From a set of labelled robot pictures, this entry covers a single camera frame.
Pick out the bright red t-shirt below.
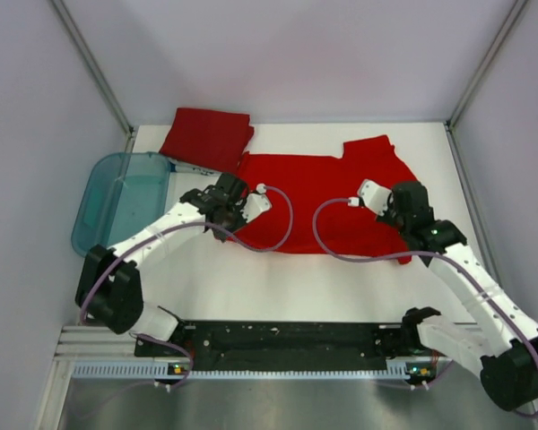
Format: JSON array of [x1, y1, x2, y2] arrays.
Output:
[[236, 135, 415, 256]]

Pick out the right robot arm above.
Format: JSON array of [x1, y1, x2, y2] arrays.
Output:
[[360, 180, 538, 417]]

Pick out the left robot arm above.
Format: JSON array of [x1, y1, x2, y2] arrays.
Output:
[[75, 173, 248, 356]]

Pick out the white blue folded t-shirt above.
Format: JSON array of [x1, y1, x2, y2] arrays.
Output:
[[169, 159, 221, 176]]

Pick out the dark red folded t-shirt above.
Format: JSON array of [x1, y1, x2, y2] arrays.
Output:
[[160, 107, 255, 173]]

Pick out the translucent blue plastic bin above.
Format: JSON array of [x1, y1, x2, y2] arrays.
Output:
[[71, 152, 170, 257]]

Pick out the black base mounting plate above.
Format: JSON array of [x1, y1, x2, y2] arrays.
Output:
[[134, 320, 431, 371]]

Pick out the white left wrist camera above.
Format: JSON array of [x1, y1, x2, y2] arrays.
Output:
[[241, 184, 272, 224]]

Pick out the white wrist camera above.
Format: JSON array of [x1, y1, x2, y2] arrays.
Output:
[[241, 184, 272, 224], [348, 179, 391, 216]]

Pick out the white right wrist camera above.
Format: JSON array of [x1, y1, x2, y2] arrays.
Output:
[[348, 179, 391, 216]]

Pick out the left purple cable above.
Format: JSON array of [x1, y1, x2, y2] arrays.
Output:
[[79, 185, 295, 391]]

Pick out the purple cable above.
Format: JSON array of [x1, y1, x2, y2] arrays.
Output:
[[312, 198, 538, 419], [79, 185, 295, 391]]

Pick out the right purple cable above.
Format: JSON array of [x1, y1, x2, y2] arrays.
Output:
[[312, 198, 538, 419]]

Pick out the aluminium frame rail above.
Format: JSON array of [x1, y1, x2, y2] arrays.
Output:
[[53, 325, 538, 359]]

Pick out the grey slotted cable duct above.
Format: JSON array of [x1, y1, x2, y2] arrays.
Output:
[[73, 360, 436, 381]]

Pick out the right aluminium corner post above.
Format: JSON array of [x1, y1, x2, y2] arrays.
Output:
[[446, 0, 532, 132]]

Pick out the aluminium corner post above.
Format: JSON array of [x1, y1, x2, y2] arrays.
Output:
[[47, 0, 134, 137], [446, 0, 532, 132]]

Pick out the left aluminium corner post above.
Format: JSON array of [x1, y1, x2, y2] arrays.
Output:
[[47, 0, 134, 137]]

